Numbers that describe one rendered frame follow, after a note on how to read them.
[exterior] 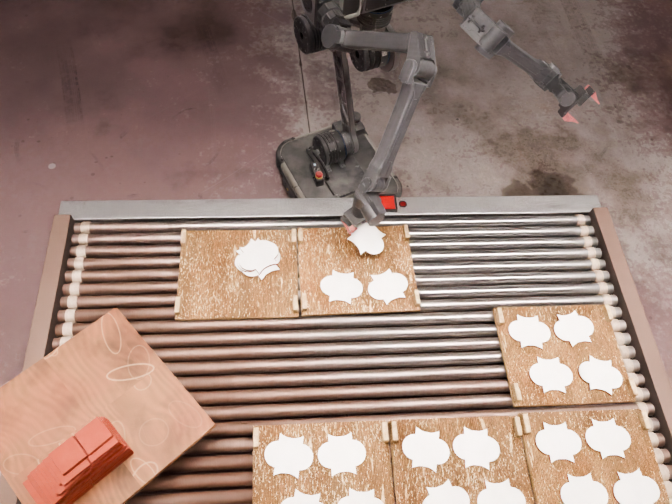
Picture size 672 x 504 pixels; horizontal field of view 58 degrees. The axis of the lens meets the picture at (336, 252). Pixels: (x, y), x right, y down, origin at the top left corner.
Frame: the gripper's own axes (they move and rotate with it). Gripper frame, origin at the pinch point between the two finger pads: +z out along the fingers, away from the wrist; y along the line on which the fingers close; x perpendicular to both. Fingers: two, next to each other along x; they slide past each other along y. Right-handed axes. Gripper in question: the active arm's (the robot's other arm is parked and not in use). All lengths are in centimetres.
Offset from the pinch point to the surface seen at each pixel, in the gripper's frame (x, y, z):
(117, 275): 42, -73, 10
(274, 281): 4.9, -33.8, 8.0
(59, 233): 68, -79, 7
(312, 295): -7.7, -27.4, 7.9
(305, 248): 8.2, -16.8, 8.2
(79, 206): 76, -68, 11
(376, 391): -46, -34, 9
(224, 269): 19.8, -44.1, 8.2
